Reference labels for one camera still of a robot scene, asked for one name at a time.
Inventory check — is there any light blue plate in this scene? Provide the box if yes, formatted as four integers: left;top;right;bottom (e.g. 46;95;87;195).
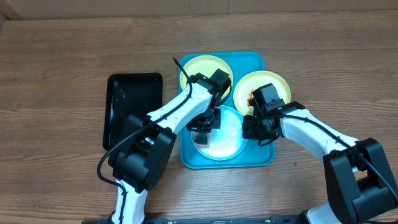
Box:
190;105;248;161

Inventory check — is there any yellow-green plate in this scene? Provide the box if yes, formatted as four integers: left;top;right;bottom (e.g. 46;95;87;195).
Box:
183;55;233;102
233;70;291;116

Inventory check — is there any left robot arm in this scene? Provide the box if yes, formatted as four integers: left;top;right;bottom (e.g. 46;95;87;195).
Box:
103;69;231;223

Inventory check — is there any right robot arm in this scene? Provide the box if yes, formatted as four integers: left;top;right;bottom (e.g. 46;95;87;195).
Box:
243;101;397;223

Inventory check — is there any teal plastic serving tray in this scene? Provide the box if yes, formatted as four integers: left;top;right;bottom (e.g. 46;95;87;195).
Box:
179;52;275;169

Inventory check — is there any black rectangular tray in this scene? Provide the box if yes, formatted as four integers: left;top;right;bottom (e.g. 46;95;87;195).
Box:
103;72;163;151

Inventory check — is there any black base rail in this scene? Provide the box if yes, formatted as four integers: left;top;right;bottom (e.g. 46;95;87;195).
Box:
81;213;312;224

